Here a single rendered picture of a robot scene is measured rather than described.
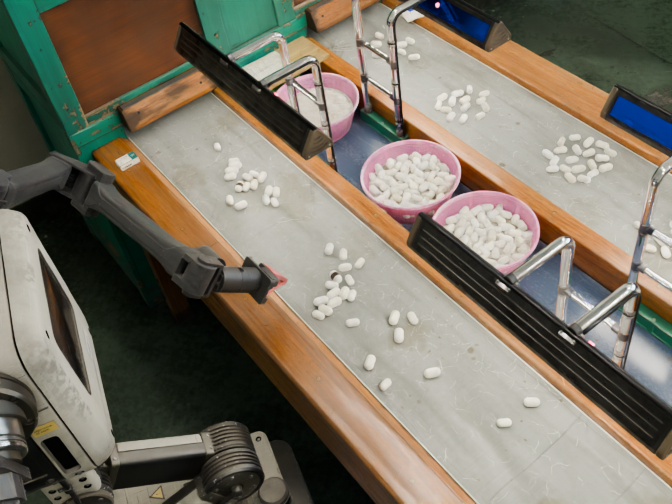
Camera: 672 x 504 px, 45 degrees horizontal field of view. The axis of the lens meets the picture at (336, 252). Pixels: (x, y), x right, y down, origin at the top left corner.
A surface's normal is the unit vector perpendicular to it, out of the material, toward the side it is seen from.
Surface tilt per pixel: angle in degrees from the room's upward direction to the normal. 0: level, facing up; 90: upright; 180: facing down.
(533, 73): 0
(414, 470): 0
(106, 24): 90
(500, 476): 0
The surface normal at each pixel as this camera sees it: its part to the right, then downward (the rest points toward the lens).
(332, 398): -0.13, -0.66
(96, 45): 0.60, 0.55
